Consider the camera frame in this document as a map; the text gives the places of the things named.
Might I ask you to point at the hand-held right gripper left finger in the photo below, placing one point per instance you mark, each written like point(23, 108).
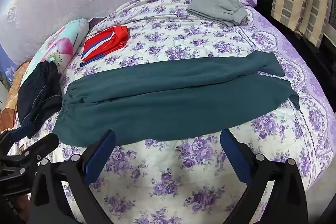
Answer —
point(98, 158)

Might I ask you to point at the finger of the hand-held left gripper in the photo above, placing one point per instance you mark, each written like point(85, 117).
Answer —
point(21, 132)
point(44, 144)

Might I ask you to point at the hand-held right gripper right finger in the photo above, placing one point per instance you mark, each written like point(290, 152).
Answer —
point(233, 155)

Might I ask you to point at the teal fleece pants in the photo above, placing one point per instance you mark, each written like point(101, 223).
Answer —
point(168, 106)

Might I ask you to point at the dark navy pants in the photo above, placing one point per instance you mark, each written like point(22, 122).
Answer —
point(39, 95)

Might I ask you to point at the red striped folded pants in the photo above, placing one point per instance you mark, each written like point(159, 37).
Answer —
point(105, 43)

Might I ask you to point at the grey folded pants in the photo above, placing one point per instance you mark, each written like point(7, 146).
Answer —
point(218, 5)

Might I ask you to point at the orange blanket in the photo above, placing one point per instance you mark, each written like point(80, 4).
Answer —
point(13, 106)

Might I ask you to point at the purple floral bed quilt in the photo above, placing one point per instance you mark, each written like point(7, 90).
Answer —
point(183, 174)

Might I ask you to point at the blue printed cloth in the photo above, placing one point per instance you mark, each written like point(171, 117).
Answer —
point(6, 69)

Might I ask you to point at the pink striped cloth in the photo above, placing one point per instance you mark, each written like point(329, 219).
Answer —
point(63, 48)

